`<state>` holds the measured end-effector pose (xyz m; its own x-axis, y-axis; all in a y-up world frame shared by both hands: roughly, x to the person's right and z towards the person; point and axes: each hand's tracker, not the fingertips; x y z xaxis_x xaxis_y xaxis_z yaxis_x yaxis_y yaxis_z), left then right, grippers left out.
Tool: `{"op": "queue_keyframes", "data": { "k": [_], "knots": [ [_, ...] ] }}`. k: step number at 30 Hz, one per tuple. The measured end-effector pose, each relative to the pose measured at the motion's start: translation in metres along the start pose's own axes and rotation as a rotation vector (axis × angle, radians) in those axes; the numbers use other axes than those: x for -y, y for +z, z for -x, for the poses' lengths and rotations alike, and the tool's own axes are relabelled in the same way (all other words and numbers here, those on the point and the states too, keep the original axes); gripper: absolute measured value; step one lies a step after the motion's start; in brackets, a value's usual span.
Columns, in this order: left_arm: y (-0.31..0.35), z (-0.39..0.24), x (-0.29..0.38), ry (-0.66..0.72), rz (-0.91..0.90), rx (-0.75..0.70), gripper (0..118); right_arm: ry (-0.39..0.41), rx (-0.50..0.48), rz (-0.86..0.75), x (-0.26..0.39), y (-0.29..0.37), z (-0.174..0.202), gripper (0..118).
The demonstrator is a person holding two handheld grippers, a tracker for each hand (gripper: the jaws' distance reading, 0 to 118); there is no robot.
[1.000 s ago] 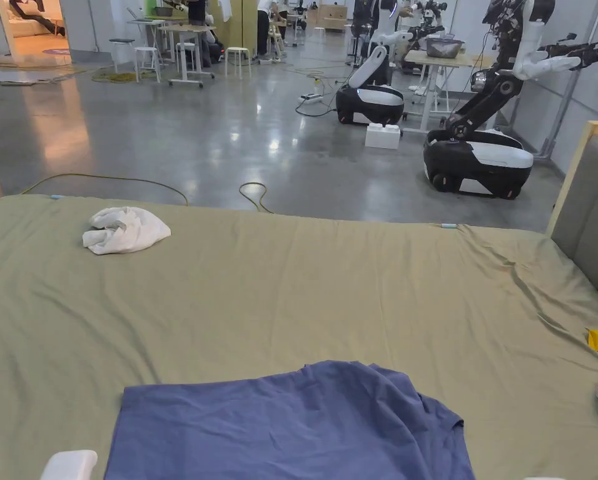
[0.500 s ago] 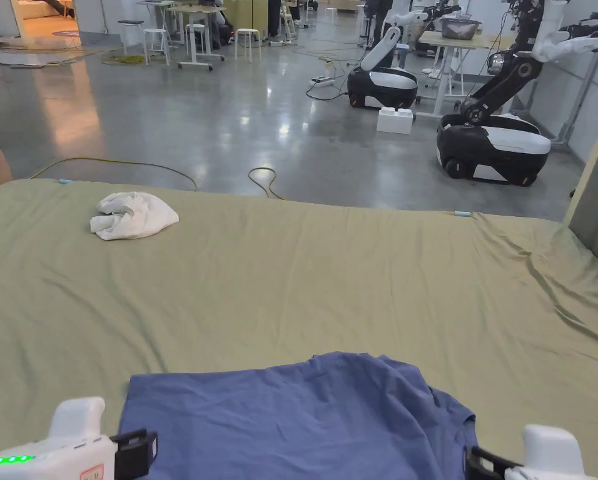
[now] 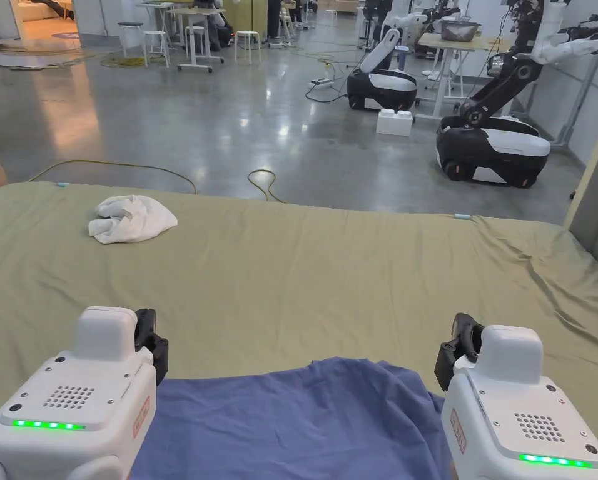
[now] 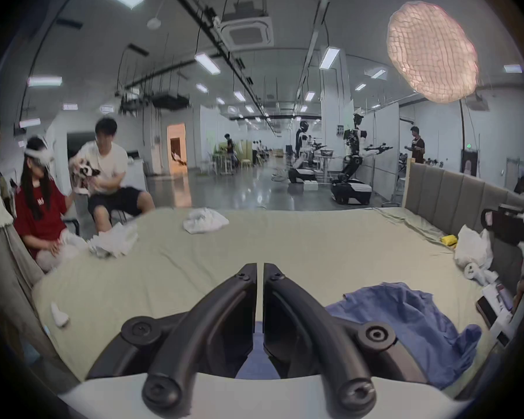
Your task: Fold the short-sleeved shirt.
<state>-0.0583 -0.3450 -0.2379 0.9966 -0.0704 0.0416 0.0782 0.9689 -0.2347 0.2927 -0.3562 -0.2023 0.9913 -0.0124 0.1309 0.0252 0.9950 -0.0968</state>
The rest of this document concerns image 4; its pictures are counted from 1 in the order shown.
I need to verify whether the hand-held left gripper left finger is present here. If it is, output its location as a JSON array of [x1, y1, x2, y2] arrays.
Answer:
[[86, 262, 259, 407]]

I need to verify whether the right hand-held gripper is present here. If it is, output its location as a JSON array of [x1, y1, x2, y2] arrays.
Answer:
[[480, 177, 524, 348]]

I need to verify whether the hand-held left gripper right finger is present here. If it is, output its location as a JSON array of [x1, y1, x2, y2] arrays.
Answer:
[[263, 262, 429, 407]]

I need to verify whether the white plastic bag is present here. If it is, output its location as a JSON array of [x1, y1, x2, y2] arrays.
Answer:
[[454, 224, 494, 269]]

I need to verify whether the white hand controller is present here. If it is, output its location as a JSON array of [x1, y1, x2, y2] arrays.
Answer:
[[463, 262, 498, 285]]

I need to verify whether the bed with pale green sheet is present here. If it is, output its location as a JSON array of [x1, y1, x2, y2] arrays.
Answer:
[[31, 205, 507, 398]]

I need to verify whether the grey padded headboard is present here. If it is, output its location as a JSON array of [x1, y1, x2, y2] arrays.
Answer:
[[402, 163, 524, 278]]

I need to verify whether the dark phone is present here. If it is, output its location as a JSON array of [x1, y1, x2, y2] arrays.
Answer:
[[476, 296, 498, 328]]

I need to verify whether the white bunched cloth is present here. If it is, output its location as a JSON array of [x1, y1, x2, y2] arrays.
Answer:
[[87, 223, 139, 258], [183, 208, 230, 235]]

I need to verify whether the blue shirt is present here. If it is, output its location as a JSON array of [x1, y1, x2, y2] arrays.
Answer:
[[236, 282, 482, 390]]

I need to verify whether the small white cloth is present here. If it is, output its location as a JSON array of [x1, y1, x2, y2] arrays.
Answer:
[[50, 302, 70, 328]]

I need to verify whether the black humanoid robot on base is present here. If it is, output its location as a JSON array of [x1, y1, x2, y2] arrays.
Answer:
[[331, 109, 394, 205]]

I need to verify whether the white humanoid robot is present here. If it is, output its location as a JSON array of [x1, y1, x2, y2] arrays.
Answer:
[[287, 120, 332, 187]]

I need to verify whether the round paper lantern lamp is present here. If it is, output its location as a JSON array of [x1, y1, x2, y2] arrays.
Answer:
[[386, 0, 481, 104]]

